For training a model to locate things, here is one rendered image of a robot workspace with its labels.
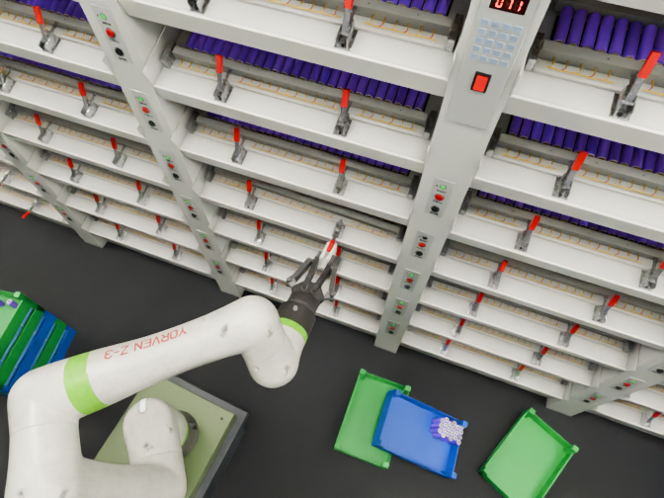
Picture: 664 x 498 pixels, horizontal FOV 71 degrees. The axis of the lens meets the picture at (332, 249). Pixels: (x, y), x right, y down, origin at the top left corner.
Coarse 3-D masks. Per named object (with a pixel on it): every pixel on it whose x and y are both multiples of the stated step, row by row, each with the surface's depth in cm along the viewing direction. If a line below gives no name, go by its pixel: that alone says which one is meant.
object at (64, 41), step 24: (0, 0) 106; (24, 0) 106; (48, 0) 106; (0, 24) 107; (24, 24) 107; (48, 24) 106; (72, 24) 103; (0, 48) 110; (24, 48) 105; (48, 48) 103; (72, 48) 104; (96, 48) 103; (96, 72) 103
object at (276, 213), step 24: (216, 192) 134; (240, 192) 134; (264, 192) 133; (264, 216) 131; (288, 216) 130; (312, 216) 130; (336, 216) 129; (336, 240) 127; (360, 240) 127; (384, 240) 126
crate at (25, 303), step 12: (24, 300) 159; (0, 312) 162; (12, 312) 162; (24, 312) 160; (0, 324) 160; (12, 324) 156; (0, 336) 152; (12, 336) 157; (0, 348) 153; (0, 360) 154
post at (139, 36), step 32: (96, 0) 84; (96, 32) 92; (128, 32) 88; (160, 32) 97; (128, 64) 96; (128, 96) 106; (160, 160) 125; (192, 160) 125; (192, 192) 134; (192, 224) 153; (224, 288) 197
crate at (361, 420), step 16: (368, 384) 182; (384, 384) 182; (400, 384) 177; (352, 400) 179; (368, 400) 179; (384, 400) 179; (352, 416) 176; (368, 416) 176; (352, 432) 173; (368, 432) 173; (336, 448) 164; (352, 448) 171; (368, 448) 171; (384, 464) 161
